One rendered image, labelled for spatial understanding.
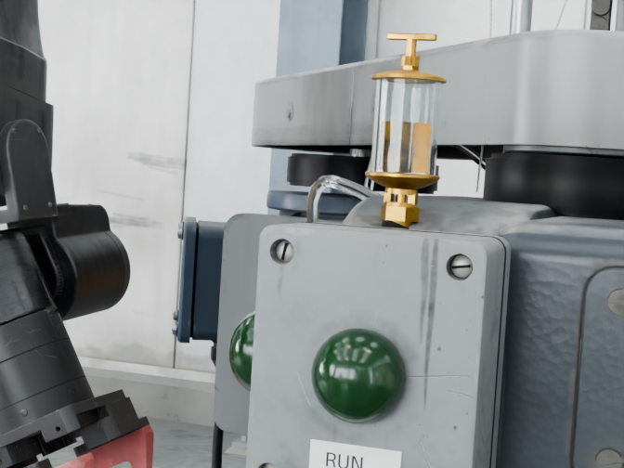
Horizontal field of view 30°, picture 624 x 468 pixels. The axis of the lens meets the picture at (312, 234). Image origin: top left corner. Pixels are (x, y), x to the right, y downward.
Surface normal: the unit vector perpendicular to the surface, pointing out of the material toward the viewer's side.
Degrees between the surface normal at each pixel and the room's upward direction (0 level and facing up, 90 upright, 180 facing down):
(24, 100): 79
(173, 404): 90
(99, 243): 43
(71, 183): 90
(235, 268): 90
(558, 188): 90
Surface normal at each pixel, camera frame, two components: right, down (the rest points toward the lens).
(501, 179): -0.90, -0.04
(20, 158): 0.90, -0.11
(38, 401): 0.15, -0.17
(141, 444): -0.15, -0.10
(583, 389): -0.33, 0.03
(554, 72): -0.56, 0.01
